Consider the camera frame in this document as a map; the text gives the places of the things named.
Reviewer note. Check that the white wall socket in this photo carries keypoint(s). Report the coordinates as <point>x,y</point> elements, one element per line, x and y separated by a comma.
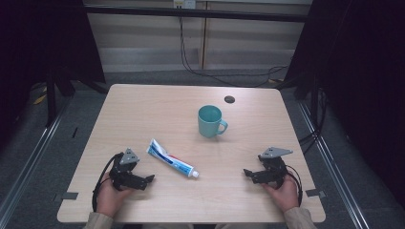
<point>184,3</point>

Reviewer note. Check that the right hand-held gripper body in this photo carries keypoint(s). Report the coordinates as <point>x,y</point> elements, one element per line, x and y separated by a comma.
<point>270,170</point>

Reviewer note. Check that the person's left hand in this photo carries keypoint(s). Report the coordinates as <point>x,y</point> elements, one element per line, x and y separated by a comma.
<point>110,197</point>

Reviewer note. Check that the metal floor rail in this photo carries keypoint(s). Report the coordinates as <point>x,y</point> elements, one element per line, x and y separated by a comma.
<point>334,168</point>
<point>30,159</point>

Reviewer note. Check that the grey tape strip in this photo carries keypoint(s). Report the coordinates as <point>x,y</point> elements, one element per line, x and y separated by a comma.
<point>315,192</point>

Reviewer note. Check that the black curtain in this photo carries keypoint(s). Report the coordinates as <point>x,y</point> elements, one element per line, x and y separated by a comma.
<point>359,79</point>
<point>41,41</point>

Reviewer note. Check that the teal mug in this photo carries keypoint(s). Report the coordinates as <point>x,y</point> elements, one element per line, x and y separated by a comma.
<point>208,124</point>

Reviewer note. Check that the yellow floor tape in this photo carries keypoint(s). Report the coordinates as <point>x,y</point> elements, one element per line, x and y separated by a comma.
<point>39,99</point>

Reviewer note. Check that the blue white toothpaste tube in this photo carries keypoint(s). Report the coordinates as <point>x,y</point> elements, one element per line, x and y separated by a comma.
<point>172,160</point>

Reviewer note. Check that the dark round table grommet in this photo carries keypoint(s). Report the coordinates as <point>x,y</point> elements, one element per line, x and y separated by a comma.
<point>229,99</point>

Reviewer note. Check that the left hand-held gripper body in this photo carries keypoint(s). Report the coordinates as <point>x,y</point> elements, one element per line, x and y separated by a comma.
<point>124,176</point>

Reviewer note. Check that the black metal stand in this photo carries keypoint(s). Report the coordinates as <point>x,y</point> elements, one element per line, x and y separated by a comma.
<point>51,101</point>

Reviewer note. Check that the black horizontal bar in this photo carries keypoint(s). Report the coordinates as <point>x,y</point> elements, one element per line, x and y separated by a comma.
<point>197,13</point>

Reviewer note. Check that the person's right hand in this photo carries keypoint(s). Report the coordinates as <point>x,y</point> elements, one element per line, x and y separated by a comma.
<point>285,194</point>

